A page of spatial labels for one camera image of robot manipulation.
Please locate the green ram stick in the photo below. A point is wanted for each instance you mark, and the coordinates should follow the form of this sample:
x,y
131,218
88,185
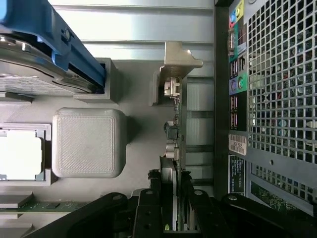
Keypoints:
x,y
49,206

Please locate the black pc case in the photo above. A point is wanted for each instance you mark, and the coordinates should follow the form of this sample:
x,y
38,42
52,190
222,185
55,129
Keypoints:
x,y
280,99

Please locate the silver cpu chip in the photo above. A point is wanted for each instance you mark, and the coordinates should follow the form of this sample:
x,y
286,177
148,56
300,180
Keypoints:
x,y
19,155

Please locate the white barcode sticker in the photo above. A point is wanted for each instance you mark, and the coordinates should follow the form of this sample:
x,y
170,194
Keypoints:
x,y
238,144

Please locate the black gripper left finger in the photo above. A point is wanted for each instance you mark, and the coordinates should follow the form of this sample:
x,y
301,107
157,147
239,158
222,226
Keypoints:
x,y
148,213

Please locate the hard disk with blue carrier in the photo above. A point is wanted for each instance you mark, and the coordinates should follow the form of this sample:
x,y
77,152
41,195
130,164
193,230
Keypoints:
x,y
62,37

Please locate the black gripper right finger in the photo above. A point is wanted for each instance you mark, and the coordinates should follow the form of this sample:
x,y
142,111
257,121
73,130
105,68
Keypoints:
x,y
203,213

